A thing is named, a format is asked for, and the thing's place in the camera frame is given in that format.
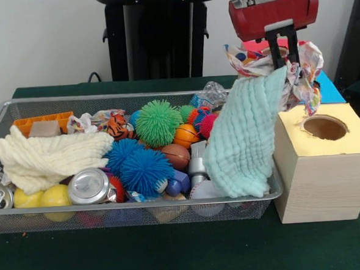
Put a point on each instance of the yellow ball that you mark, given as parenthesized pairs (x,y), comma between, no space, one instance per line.
(53,196)

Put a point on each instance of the cream muslin cloth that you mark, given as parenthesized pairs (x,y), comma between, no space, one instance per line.
(47,158)

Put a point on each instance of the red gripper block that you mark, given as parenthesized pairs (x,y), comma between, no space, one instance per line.
(270,13)

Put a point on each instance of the small brown football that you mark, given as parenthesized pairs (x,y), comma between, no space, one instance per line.
(176,156)

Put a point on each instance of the orange tiger plush toy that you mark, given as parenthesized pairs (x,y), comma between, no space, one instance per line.
(120,126)

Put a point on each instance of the wooden box with three holes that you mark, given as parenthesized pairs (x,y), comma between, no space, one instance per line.
(323,187)

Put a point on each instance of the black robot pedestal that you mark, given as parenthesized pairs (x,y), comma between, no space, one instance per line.
(116,38)

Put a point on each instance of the white cloth with colourful dots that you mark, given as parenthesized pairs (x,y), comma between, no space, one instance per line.
(305,81)

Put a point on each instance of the mint green muslin cloth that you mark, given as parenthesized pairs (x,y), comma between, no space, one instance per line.
(244,137)

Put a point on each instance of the green spiky rubber ball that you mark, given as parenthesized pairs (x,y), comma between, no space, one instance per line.
(158,122)

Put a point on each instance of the blue spiky rubber ball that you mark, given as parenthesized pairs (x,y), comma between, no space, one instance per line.
(145,172)
(121,155)

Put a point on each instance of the small orange basketball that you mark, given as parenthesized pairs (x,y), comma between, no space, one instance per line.
(184,136)

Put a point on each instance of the silver drink can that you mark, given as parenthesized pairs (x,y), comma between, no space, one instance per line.
(86,185)

